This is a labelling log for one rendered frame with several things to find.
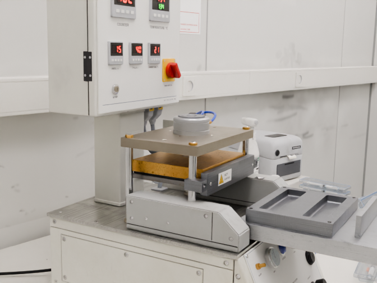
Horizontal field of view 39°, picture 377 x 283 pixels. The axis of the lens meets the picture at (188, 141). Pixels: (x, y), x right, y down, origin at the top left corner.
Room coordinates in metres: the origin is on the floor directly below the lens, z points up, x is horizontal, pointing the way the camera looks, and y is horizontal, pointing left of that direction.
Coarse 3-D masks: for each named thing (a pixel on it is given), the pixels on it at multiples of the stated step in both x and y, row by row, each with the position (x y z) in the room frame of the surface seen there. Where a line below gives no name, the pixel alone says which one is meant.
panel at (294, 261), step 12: (252, 252) 0.94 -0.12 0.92; (264, 252) 0.97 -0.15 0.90; (288, 252) 1.05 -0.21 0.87; (300, 252) 1.10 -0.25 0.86; (252, 264) 0.92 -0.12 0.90; (264, 264) 0.92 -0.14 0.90; (288, 264) 1.03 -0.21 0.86; (300, 264) 1.07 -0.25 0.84; (312, 264) 1.12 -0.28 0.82; (252, 276) 0.90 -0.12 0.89; (264, 276) 0.93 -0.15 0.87; (276, 276) 0.97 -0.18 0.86; (288, 276) 1.01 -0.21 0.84; (300, 276) 1.05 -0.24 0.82; (312, 276) 1.10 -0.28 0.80
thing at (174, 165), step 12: (144, 156) 1.12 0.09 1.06; (156, 156) 1.12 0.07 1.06; (168, 156) 1.13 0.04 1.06; (180, 156) 1.13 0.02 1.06; (204, 156) 1.13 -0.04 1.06; (216, 156) 1.14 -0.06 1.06; (228, 156) 1.14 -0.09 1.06; (240, 156) 1.16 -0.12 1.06; (144, 168) 1.07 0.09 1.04; (156, 168) 1.06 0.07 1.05; (168, 168) 1.04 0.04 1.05; (180, 168) 1.03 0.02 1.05; (204, 168) 1.01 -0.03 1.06; (156, 180) 1.06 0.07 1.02; (168, 180) 1.04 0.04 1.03; (180, 180) 1.03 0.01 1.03
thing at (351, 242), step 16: (368, 208) 0.93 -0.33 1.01; (256, 224) 0.94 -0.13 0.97; (352, 224) 0.95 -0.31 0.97; (368, 224) 0.94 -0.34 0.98; (256, 240) 0.96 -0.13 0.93; (272, 240) 0.92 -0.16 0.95; (288, 240) 0.91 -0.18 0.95; (304, 240) 0.89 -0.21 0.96; (320, 240) 0.88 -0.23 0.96; (336, 240) 0.87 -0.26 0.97; (352, 240) 0.87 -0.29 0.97; (368, 240) 0.87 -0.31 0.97; (336, 256) 0.86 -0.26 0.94; (352, 256) 0.85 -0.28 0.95; (368, 256) 0.84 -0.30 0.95
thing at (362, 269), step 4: (360, 264) 1.24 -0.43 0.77; (364, 264) 1.24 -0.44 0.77; (368, 264) 1.24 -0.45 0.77; (372, 264) 1.24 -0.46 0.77; (356, 268) 1.21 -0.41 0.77; (360, 268) 1.21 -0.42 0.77; (364, 268) 1.21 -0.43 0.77; (368, 268) 1.21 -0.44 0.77; (372, 268) 1.21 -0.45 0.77; (376, 268) 1.21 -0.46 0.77; (356, 272) 1.19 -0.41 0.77; (360, 272) 1.19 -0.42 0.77; (364, 272) 1.19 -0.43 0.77; (368, 272) 1.19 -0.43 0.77; (372, 272) 1.19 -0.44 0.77; (376, 272) 1.19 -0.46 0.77; (372, 276) 1.17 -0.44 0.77; (376, 276) 1.17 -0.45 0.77
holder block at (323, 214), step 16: (288, 192) 1.11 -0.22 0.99; (304, 192) 1.09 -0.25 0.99; (320, 192) 1.09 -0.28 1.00; (256, 208) 0.96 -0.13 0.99; (272, 208) 1.01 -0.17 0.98; (288, 208) 0.97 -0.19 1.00; (304, 208) 0.97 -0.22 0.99; (320, 208) 1.02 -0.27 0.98; (336, 208) 0.97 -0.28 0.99; (352, 208) 1.01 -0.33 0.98; (272, 224) 0.93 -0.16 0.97; (288, 224) 0.92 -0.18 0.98; (304, 224) 0.90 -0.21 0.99; (320, 224) 0.89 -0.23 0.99; (336, 224) 0.90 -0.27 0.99
